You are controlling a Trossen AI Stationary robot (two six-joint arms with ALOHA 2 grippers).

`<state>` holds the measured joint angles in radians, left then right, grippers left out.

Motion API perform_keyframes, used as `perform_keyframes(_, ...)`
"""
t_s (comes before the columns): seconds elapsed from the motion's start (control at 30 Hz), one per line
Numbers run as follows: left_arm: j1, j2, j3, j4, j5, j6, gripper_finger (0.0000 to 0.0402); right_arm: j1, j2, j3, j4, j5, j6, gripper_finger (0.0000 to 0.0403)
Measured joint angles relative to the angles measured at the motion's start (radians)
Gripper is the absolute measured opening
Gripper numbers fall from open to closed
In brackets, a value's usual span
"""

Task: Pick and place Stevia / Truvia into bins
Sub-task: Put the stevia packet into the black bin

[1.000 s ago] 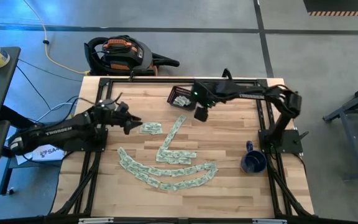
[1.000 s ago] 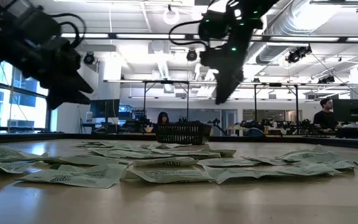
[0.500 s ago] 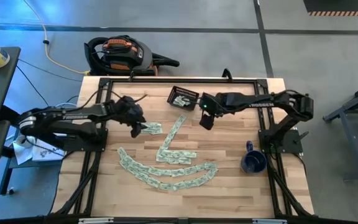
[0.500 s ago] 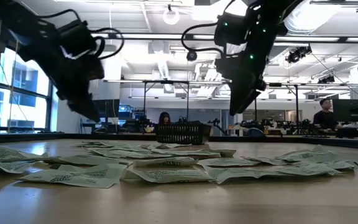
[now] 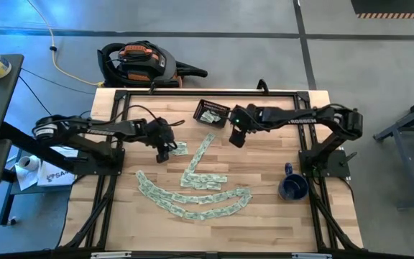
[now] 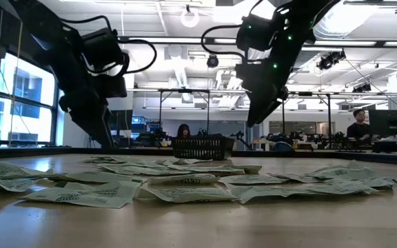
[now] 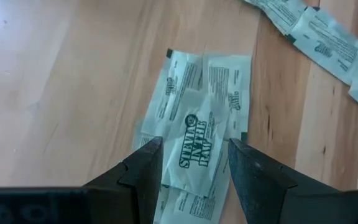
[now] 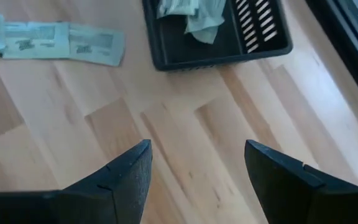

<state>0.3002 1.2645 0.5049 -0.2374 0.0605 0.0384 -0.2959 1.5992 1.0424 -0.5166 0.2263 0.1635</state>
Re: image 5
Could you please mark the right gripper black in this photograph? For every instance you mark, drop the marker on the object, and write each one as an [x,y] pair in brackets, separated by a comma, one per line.
[253,117]

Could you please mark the black orange shop vacuum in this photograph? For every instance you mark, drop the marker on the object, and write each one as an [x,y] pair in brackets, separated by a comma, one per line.
[142,64]

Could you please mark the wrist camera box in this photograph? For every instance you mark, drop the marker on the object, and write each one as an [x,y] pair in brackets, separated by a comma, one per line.
[237,117]
[162,126]

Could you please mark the blue ceramic mug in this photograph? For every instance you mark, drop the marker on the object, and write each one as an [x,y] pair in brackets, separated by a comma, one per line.
[293,188]

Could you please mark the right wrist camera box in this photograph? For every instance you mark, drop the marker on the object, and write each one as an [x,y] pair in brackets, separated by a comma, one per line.
[237,117]

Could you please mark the black aluminium table frame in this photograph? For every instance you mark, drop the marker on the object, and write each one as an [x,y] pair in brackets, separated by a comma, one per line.
[210,93]

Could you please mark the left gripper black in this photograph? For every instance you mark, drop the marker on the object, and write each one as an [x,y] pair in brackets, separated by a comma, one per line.
[151,135]

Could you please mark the black floor mat striped edge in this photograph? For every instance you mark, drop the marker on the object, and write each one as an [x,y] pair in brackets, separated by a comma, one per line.
[390,6]

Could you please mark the black slotted plastic basket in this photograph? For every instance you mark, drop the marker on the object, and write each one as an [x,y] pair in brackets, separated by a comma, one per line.
[210,106]

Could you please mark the white printed paper sheet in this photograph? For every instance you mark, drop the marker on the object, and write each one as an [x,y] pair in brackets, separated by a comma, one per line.
[54,176]

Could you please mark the scattered white paper packets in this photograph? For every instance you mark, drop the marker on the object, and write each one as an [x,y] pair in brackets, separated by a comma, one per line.
[192,216]

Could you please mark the white paper towel sheet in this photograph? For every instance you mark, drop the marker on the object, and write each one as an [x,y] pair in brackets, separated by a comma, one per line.
[25,180]

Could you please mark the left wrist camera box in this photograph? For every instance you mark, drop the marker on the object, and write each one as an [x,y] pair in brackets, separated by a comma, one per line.
[162,126]

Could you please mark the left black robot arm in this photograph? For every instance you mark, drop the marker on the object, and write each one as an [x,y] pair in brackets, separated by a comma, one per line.
[99,131]

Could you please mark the silver metal bracket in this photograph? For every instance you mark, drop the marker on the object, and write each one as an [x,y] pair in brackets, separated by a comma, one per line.
[110,255]
[311,256]

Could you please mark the blue legged workbench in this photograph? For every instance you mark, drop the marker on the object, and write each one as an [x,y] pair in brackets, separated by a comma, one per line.
[404,162]

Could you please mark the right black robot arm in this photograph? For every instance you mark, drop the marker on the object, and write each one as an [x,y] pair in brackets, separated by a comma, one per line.
[300,120]

